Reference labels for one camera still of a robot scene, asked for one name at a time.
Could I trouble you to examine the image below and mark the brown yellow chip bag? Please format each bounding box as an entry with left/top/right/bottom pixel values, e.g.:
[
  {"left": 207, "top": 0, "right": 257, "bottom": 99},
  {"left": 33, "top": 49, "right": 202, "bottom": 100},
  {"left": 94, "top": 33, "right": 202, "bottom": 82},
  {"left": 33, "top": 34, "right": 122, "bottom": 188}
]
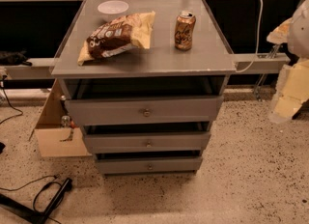
[{"left": 77, "top": 12, "right": 155, "bottom": 66}]

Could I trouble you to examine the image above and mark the grey bottom drawer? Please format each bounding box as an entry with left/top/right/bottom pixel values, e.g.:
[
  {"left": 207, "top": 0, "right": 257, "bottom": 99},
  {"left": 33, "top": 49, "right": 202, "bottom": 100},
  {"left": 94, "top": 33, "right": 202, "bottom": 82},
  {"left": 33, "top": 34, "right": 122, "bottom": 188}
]
[{"left": 96, "top": 156, "right": 202, "bottom": 175}]

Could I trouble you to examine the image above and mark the grey middle drawer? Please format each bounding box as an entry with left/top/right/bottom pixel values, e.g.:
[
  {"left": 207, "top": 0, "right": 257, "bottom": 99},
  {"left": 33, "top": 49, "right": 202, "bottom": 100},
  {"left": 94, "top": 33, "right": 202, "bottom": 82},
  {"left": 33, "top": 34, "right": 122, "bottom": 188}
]
[{"left": 84, "top": 132, "right": 211, "bottom": 154}]

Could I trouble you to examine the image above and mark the small bottle behind cabinet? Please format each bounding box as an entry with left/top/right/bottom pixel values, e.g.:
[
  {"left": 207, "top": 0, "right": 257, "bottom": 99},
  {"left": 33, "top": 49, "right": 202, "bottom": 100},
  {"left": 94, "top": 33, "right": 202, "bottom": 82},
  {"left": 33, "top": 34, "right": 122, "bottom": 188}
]
[{"left": 61, "top": 115, "right": 70, "bottom": 127}]

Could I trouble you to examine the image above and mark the black floor cable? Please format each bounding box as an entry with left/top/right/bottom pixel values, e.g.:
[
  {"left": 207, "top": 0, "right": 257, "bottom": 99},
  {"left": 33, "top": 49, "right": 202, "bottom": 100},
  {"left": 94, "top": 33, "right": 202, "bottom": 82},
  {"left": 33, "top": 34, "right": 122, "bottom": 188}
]
[{"left": 0, "top": 174, "right": 59, "bottom": 193}]

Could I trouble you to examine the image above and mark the grey drawer cabinet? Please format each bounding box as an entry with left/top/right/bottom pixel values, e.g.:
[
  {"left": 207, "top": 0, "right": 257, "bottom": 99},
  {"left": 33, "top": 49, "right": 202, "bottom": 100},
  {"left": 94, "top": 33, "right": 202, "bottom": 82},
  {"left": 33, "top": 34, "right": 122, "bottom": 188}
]
[{"left": 52, "top": 0, "right": 236, "bottom": 175}]

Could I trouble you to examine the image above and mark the black cloth object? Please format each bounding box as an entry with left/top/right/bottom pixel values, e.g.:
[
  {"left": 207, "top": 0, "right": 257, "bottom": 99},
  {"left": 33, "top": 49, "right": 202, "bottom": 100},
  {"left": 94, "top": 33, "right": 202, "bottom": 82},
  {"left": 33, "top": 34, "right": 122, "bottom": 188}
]
[{"left": 0, "top": 51, "right": 32, "bottom": 66}]

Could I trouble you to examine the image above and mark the black stand base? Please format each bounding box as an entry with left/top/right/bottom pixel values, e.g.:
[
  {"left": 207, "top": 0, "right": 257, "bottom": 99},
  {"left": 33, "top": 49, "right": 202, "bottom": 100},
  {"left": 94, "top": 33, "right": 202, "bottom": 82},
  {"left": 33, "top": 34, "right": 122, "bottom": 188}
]
[{"left": 0, "top": 177, "right": 73, "bottom": 224}]

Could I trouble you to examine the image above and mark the grey drawer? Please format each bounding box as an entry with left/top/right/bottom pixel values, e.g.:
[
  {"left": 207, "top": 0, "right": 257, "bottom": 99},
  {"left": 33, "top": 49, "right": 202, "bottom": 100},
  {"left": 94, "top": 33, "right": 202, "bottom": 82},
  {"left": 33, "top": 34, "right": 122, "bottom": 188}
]
[
  {"left": 84, "top": 132, "right": 211, "bottom": 154},
  {"left": 65, "top": 97, "right": 223, "bottom": 126},
  {"left": 96, "top": 156, "right": 202, "bottom": 175}
]

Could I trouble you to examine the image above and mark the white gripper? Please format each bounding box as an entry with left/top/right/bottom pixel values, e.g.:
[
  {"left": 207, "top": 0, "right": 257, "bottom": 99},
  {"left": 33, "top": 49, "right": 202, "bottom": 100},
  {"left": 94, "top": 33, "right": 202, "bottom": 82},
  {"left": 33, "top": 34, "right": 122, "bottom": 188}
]
[{"left": 267, "top": 18, "right": 309, "bottom": 124}]

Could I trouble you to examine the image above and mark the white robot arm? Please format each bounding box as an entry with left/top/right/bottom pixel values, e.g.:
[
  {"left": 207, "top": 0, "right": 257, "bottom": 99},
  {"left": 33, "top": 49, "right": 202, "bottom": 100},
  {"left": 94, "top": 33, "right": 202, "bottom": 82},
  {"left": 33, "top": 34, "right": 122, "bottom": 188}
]
[{"left": 267, "top": 0, "right": 309, "bottom": 124}]

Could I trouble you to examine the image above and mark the orange soda can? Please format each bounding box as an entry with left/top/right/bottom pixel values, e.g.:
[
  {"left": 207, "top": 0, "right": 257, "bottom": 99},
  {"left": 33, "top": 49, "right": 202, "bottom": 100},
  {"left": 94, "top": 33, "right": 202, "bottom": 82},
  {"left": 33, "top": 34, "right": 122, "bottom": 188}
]
[{"left": 174, "top": 11, "right": 196, "bottom": 51}]

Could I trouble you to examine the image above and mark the wooden board panel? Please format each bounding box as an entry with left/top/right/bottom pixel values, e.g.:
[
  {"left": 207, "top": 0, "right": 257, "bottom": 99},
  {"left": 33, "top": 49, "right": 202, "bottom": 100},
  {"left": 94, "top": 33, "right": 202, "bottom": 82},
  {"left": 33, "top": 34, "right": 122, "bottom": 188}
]
[{"left": 34, "top": 81, "right": 90, "bottom": 157}]

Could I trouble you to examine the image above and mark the white cable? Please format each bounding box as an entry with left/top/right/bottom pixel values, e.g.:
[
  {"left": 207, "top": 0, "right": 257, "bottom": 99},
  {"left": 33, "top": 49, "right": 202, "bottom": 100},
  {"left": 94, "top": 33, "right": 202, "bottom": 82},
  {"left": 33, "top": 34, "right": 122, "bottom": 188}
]
[{"left": 235, "top": 0, "right": 265, "bottom": 74}]

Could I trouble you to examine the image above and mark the grey top drawer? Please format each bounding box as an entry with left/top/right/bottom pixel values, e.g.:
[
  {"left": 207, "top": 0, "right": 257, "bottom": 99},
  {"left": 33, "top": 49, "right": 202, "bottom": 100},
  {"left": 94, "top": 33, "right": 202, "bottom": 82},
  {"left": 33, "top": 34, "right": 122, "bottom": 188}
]
[{"left": 65, "top": 97, "right": 223, "bottom": 126}]

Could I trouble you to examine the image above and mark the white bowl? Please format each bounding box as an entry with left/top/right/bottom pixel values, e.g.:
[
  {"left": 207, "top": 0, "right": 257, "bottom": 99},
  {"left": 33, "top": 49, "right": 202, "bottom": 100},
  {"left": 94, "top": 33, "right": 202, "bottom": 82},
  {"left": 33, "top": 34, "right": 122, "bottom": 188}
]
[{"left": 98, "top": 0, "right": 128, "bottom": 21}]

